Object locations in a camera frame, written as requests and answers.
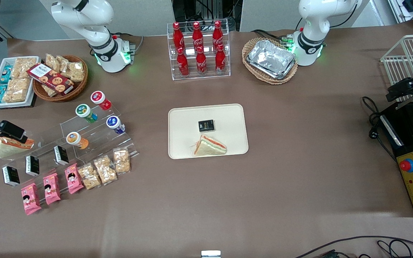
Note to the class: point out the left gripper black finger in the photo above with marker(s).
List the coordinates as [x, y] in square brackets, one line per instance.
[403, 85]
[400, 95]

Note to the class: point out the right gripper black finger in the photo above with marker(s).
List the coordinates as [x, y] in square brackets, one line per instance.
[13, 128]
[16, 139]

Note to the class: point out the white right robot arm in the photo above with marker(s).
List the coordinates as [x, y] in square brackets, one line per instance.
[99, 21]

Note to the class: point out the orange gum bottle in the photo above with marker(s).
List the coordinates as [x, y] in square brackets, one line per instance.
[77, 140]

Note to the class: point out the red gum bottle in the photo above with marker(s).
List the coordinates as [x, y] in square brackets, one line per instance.
[100, 100]

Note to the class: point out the blue gum bottle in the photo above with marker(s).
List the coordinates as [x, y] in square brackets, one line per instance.
[115, 124]

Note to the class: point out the cream plastic tray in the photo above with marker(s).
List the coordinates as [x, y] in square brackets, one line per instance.
[228, 122]

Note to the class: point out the wrapped triangle sandwich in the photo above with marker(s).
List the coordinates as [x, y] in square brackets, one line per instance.
[11, 148]
[210, 147]

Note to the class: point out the small black white box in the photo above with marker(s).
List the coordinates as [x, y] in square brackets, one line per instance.
[11, 176]
[61, 155]
[32, 165]

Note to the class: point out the blue snack packet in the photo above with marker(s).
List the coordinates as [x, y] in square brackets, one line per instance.
[6, 74]
[0, 94]

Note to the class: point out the wrapped nut brittle bar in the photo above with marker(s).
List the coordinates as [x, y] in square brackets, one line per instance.
[23, 67]
[17, 90]

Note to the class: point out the black sealing machine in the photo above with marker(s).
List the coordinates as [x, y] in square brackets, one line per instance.
[409, 143]

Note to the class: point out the clear cracker snack bag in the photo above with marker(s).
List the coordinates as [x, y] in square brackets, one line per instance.
[48, 90]
[63, 62]
[52, 61]
[75, 71]

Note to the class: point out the pink snack packet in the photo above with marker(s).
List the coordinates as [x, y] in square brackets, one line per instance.
[74, 178]
[31, 199]
[51, 188]

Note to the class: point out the red cookie box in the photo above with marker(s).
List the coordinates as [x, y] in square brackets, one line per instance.
[50, 79]

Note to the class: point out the brown wicker snack basket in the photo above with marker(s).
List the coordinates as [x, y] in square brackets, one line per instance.
[79, 87]

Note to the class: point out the clear acrylic stepped display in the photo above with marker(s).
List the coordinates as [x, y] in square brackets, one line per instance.
[95, 135]

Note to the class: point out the clear nut snack pack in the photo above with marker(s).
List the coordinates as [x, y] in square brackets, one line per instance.
[122, 161]
[105, 170]
[89, 176]

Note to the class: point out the stacked foil trays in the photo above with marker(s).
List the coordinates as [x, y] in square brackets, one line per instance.
[271, 59]

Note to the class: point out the light wicker foil basket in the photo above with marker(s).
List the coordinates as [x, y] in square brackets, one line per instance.
[264, 79]

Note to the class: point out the red cola bottle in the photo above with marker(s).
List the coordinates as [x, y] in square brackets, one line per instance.
[217, 36]
[197, 37]
[177, 37]
[201, 63]
[220, 61]
[183, 64]

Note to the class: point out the small black gold-print box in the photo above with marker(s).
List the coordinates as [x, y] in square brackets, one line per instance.
[206, 125]

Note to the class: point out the clear acrylic bottle rack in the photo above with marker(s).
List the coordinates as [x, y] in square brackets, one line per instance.
[208, 78]

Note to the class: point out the small white block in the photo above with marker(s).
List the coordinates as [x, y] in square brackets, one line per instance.
[210, 254]

